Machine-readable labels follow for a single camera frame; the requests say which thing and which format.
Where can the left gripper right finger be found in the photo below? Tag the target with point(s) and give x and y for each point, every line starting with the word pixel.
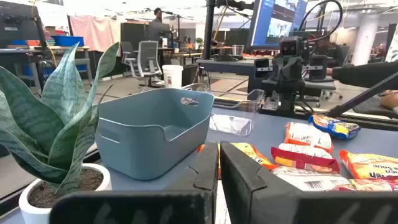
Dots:
pixel 267 199

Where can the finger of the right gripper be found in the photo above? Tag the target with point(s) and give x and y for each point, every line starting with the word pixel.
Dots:
pixel 295 69
pixel 286 69

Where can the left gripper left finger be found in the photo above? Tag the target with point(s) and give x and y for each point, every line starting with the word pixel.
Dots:
pixel 186 205

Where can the red beef ramen pack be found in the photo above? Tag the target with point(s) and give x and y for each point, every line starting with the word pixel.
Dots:
pixel 373 185
pixel 311 182
pixel 303 160

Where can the blue soy sauce ramen pack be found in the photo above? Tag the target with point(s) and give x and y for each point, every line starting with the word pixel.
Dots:
pixel 335 127

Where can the red white packet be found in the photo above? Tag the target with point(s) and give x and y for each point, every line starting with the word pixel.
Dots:
pixel 308 135

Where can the computer monitor with blue screen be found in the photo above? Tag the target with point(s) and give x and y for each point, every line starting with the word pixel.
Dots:
pixel 273 25

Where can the clear plastic cup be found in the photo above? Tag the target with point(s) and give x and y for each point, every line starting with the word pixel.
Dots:
pixel 237 50

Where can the grey equipment cart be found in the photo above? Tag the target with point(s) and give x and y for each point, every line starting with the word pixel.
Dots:
pixel 230 66

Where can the white round column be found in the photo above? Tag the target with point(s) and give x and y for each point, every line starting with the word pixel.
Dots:
pixel 365 40

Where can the grey-blue plastic bin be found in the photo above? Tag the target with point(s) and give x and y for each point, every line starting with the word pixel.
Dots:
pixel 140 149

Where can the clear plastic bin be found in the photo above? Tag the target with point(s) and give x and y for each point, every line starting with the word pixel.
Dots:
pixel 231 124

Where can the black monitor pole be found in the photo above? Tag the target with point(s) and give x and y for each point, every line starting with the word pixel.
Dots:
pixel 209 31

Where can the black waste bin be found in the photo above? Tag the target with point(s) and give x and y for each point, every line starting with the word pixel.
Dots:
pixel 189 74

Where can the white bucket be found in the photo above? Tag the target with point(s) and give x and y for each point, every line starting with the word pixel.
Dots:
pixel 172 76

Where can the grey mesh office chair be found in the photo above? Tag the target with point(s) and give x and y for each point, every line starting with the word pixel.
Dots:
pixel 147 57

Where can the snake plant in white pot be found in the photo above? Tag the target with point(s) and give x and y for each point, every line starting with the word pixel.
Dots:
pixel 56 130

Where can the black room divider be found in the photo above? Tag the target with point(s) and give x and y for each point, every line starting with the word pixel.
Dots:
pixel 133 32

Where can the dark office chair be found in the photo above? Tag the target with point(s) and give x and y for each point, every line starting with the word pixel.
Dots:
pixel 127 51

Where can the pink hanging cloth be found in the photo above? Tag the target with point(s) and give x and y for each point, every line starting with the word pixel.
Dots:
pixel 93 32

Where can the blue storage tub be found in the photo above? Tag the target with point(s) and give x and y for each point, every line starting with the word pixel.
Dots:
pixel 67 41

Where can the black equipment box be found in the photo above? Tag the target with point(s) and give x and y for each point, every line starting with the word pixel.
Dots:
pixel 18 25

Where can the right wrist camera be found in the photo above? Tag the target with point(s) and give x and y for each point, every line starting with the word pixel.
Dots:
pixel 290 46

